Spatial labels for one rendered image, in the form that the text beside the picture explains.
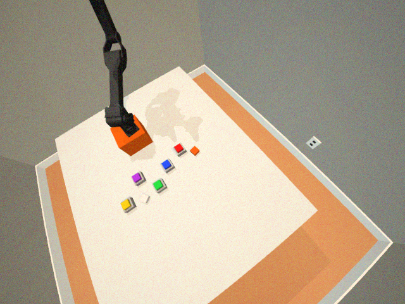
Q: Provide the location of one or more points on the red button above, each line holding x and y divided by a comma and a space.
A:
179, 149

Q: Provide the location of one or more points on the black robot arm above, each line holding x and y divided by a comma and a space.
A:
116, 61

